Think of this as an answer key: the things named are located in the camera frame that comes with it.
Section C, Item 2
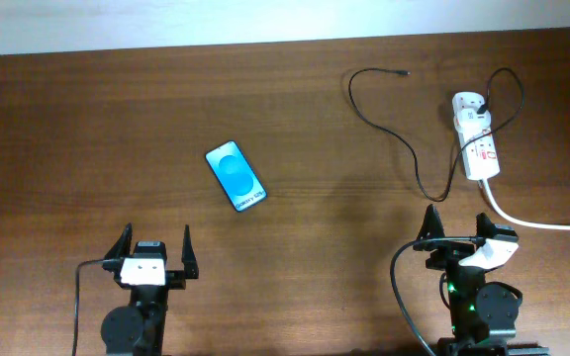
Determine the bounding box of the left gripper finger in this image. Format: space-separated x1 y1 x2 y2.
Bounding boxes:
181 224 199 280
104 222 133 260

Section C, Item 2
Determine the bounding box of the black USB charging cable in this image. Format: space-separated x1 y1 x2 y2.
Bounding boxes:
347 66 525 204

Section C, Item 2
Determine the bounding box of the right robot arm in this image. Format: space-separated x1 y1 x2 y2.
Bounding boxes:
414 205 549 356

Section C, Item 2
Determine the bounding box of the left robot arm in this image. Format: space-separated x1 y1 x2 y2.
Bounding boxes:
101 224 199 355

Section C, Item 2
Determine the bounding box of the white power strip cord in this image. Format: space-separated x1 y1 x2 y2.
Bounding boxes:
480 178 570 234

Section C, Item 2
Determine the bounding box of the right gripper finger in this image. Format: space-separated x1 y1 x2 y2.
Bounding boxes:
417 204 445 240
476 213 518 243

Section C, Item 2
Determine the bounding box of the white power strip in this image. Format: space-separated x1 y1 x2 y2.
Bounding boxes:
452 92 500 181

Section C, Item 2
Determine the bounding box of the blue screen Samsung smartphone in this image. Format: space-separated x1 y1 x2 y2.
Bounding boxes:
205 140 267 213

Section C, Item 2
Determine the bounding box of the white USB charger plug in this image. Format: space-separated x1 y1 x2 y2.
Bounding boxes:
454 108 491 133

